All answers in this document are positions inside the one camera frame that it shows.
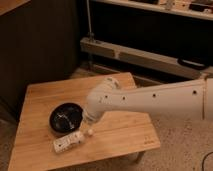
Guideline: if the black handle on rail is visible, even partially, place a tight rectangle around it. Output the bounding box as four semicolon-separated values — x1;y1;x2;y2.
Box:
177;58;210;70

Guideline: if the metal vertical pole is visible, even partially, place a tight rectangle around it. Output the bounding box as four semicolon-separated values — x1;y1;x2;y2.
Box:
86;0;94;41

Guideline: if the wooden shelf with items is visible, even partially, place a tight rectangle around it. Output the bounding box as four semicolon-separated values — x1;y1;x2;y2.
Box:
94;0;213;21

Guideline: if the black ceramic bowl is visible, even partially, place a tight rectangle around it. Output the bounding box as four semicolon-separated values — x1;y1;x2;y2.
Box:
49;103;83;134

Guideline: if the grey metal rail beam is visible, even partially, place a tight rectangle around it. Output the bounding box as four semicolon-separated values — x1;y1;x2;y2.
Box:
80;37;213;82

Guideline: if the wooden side table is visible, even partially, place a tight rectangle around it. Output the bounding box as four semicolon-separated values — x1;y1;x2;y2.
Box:
8;76;160;171

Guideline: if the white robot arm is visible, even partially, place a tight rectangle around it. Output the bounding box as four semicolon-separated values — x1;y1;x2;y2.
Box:
83;77;213;124

